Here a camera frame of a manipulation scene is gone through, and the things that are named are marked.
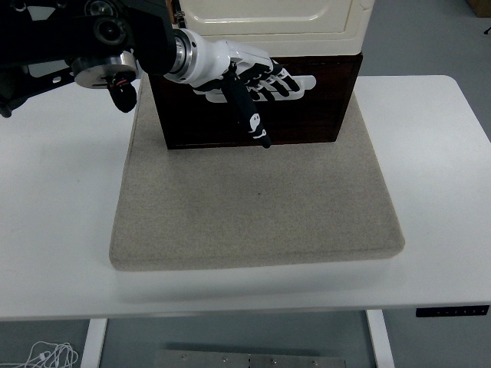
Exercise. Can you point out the cream plastic cabinet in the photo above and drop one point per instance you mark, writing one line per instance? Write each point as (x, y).
(307, 42)

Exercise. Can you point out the black table control panel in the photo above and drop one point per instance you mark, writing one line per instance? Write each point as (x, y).
(429, 312)

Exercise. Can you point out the white and black hand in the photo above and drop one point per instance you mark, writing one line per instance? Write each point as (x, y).
(215, 61)

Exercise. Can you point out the grey metal plate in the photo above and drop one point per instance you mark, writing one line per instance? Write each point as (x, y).
(230, 360)

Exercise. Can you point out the cardboard box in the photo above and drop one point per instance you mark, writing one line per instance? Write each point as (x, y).
(481, 7)

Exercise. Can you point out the dark wooden drawer chest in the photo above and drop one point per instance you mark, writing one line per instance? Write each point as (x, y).
(358, 65)

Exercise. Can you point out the dark wooden drawer with notch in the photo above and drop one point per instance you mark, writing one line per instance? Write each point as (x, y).
(330, 84)

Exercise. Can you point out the white table leg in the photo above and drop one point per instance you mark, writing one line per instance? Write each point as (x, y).
(379, 341)
(94, 345)

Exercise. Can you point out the plain dark wooden drawer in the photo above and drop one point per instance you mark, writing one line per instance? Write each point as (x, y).
(307, 122)

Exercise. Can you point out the beige fabric mat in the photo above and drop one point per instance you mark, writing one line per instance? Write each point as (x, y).
(249, 211)

